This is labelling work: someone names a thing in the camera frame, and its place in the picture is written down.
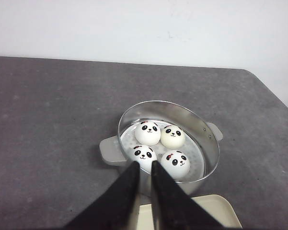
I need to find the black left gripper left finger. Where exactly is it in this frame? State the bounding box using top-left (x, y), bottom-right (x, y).
top-left (63, 161), bottom-right (140, 230)

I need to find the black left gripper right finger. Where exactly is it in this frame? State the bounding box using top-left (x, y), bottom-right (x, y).
top-left (151, 161), bottom-right (224, 230)

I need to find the cream panda bun pink bow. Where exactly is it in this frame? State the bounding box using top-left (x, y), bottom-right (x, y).
top-left (161, 125), bottom-right (185, 149)

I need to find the beige rectangular plastic tray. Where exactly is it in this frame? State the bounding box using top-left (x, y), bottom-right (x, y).
top-left (136, 195), bottom-right (242, 230)

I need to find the stainless steel steamer pot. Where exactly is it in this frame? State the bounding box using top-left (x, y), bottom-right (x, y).
top-left (99, 101), bottom-right (223, 196)

